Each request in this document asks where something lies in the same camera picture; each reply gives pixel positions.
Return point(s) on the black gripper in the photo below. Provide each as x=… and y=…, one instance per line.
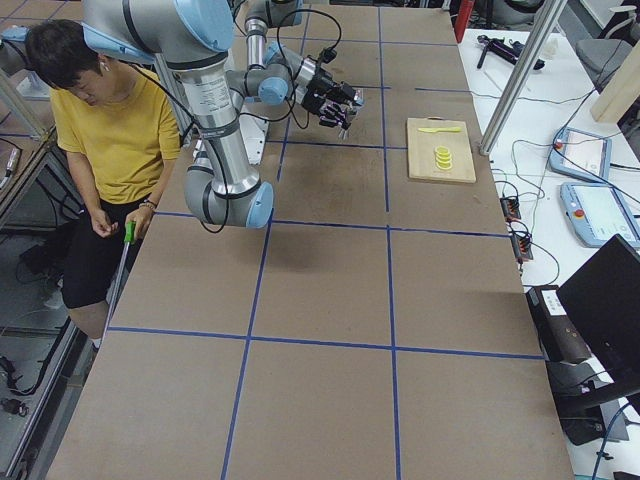
x=316, y=91

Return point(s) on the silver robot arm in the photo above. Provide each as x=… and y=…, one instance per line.
x=261, y=16
x=195, y=38

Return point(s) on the wooden cutting board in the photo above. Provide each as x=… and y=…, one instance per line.
x=421, y=155

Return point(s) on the yellow plastic knife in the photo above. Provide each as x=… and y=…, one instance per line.
x=434, y=130

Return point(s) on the lemon slice nearest front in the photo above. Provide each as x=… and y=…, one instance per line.
x=443, y=167

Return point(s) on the black folded tripod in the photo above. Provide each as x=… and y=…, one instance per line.
x=509, y=51

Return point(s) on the small electronics board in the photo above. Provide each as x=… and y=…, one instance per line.
x=521, y=244
x=511, y=208

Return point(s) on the person in yellow shirt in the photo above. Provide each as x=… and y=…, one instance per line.
x=121, y=140

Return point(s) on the upper blue teach pendant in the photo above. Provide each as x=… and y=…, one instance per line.
x=580, y=155

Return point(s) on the blue teach pendant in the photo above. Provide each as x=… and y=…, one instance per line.
x=597, y=212
x=580, y=155

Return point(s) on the grey office chair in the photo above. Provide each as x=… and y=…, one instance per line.
x=601, y=57

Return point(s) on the lower blue teach pendant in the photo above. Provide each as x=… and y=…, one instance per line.
x=597, y=212

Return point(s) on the wooden plank upright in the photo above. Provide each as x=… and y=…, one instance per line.
x=620, y=92

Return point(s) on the black box on table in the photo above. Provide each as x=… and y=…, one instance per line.
x=559, y=337

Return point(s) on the black monitor with stand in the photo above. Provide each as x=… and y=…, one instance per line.
x=601, y=299

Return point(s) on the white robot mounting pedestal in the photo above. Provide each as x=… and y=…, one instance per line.
x=252, y=130

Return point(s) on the aluminium frame post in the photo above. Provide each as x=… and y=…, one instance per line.
x=543, y=26

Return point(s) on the green handled grabber stick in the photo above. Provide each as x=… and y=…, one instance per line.
x=120, y=280

